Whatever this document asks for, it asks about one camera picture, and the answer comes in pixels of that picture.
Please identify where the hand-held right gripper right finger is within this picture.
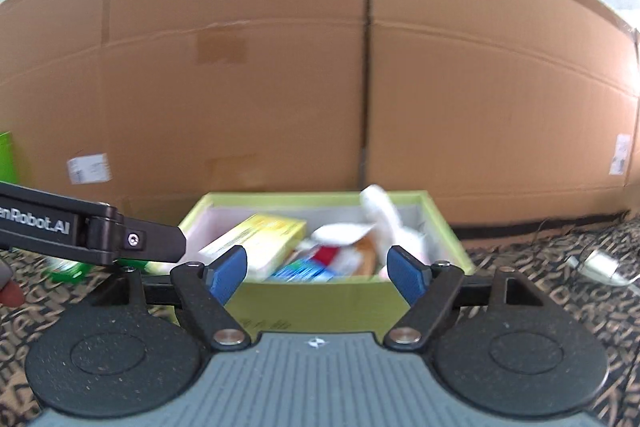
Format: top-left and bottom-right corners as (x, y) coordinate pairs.
(384, 245), (553, 351)

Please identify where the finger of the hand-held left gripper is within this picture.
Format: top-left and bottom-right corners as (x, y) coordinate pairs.
(120, 216), (187, 264)

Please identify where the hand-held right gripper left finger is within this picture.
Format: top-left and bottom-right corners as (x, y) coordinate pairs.
(90, 245), (252, 351)

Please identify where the yellow medicine box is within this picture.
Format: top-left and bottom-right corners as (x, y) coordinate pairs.
(197, 214), (309, 282)

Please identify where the white spray bottle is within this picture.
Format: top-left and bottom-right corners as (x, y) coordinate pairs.
(359, 184), (432, 267)

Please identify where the blue striped box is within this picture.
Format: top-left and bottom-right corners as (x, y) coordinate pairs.
(269, 256), (352, 284)

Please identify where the white and orange medicine box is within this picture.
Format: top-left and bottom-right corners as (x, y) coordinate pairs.
(299, 223), (379, 276)

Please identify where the green storage box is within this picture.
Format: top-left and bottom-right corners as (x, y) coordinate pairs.
(170, 191), (477, 337)

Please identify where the person's left hand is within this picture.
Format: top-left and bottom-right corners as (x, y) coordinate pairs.
(0, 279), (24, 309)

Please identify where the small green box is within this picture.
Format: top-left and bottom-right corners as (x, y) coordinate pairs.
(44, 256), (151, 284)

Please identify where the white shipping label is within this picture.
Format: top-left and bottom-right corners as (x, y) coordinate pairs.
(611, 133), (633, 176)
(67, 153), (111, 184)

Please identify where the bright green cardboard piece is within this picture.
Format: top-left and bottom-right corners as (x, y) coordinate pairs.
(0, 131), (19, 184)

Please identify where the leopard print cloth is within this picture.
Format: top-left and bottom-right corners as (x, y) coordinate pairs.
(0, 211), (640, 427)

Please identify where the large cardboard box with tape patch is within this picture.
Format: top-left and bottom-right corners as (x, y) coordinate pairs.
(0, 0), (370, 228)

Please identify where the white charger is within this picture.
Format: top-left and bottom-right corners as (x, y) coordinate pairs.
(566, 249), (635, 289)

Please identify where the large plain cardboard box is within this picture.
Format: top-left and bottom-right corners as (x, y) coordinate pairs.
(361, 0), (640, 228)

